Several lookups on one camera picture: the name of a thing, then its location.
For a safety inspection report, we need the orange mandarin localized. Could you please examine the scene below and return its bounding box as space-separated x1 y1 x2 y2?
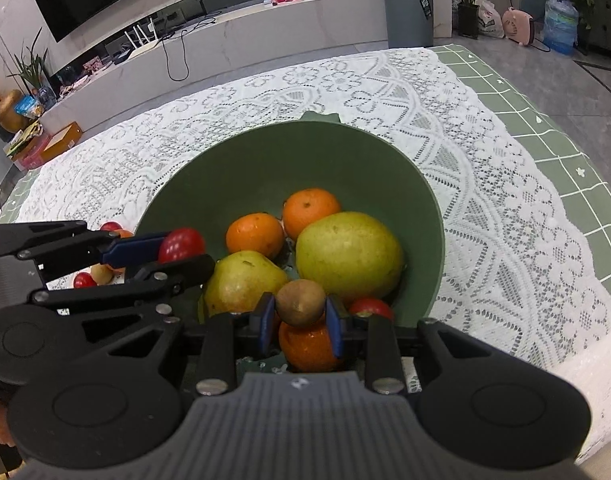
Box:
282 188 342 240
115 229 133 238
225 212 284 259
278 316 339 373

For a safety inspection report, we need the red cherry tomato top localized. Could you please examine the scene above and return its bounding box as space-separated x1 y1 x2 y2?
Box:
158 228 206 263

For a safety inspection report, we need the white lace tablecloth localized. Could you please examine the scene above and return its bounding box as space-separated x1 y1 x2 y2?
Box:
0 48 611 457

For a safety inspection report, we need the blue water jug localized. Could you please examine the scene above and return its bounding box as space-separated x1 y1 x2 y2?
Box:
543 0 579 55

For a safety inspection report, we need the orange cardboard box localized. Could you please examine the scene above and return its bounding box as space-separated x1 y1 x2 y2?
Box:
40 122 83 164

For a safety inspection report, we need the white tv console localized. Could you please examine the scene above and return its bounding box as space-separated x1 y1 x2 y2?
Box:
37 0 454 137

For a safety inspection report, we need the small brown kiwi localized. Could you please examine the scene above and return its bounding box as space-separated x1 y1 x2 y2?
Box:
89 263 114 286
275 280 326 326

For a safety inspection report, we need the large green pear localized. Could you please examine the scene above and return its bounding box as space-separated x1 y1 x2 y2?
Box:
296 211 405 301

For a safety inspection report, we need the white plastic bag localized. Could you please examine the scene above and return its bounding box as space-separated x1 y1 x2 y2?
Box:
476 0 505 39

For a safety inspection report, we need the brown pear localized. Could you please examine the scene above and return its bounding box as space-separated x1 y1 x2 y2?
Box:
203 250 290 315

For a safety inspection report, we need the pink small heater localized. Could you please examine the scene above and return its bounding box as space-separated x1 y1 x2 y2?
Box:
502 6 534 47

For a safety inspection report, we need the red cherry tomato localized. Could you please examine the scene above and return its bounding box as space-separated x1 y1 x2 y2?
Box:
73 272 97 289
158 228 206 263
348 298 394 321

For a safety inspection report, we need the golden gourd ornament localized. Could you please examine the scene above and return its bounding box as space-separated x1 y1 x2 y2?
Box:
0 89 30 134

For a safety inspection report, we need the green grid table mat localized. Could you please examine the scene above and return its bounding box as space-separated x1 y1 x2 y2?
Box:
433 44 611 296

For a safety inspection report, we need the black hanging cable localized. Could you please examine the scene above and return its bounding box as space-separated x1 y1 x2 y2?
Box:
160 16 220 83

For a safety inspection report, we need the grey trash bin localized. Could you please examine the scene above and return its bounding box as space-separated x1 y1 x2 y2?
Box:
385 0 433 49

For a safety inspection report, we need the green colander bowl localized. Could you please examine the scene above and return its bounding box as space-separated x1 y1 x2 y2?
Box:
132 109 447 376

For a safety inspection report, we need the white wifi router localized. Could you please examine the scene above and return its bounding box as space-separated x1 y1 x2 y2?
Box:
124 18 160 60

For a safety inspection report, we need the potted plant left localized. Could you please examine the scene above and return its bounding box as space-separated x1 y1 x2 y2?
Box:
11 28 57 110

